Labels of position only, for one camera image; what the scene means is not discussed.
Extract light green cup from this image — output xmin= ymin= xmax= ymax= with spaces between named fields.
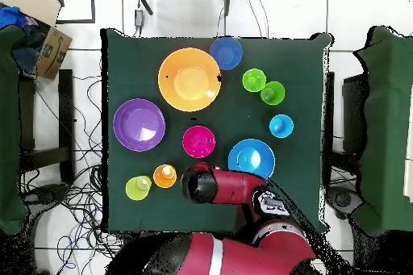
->
xmin=242 ymin=68 xmax=268 ymax=93

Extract orange cup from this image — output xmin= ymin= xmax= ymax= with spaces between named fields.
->
xmin=152 ymin=164 xmax=177 ymax=190

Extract black stool frame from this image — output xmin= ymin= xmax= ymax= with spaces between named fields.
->
xmin=19 ymin=69 xmax=76 ymax=184

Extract blue cloth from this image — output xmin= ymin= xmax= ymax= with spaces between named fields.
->
xmin=0 ymin=6 xmax=27 ymax=29

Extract light blue bowl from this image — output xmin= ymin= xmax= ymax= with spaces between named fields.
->
xmin=227 ymin=138 xmax=276 ymax=181

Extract black pedestal base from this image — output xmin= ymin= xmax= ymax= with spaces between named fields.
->
xmin=20 ymin=182 xmax=70 ymax=206
xmin=323 ymin=185 xmax=365 ymax=221

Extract pink-red small bowl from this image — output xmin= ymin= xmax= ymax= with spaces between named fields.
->
xmin=181 ymin=125 xmax=217 ymax=160

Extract dark green tablecloth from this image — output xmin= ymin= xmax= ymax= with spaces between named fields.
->
xmin=100 ymin=27 xmax=333 ymax=234

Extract light blue cup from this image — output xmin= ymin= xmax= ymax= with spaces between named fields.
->
xmin=269 ymin=114 xmax=294 ymax=140

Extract cardboard box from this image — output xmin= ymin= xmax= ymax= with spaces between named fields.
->
xmin=0 ymin=0 xmax=73 ymax=81

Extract dark blue small bowl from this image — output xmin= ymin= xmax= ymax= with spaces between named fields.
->
xmin=209 ymin=36 xmax=244 ymax=72

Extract large orange bowl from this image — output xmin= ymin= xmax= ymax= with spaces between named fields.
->
xmin=157 ymin=47 xmax=223 ymax=113

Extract yellow translucent cup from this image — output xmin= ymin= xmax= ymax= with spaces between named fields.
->
xmin=124 ymin=175 xmax=152 ymax=202

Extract purple bowl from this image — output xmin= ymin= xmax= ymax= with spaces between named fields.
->
xmin=112 ymin=98 xmax=166 ymax=152

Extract green cloth covered table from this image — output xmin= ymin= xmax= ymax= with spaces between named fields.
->
xmin=353 ymin=25 xmax=413 ymax=237
xmin=0 ymin=24 xmax=28 ymax=235

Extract thin black frame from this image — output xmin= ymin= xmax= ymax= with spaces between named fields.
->
xmin=48 ymin=0 xmax=97 ymax=25

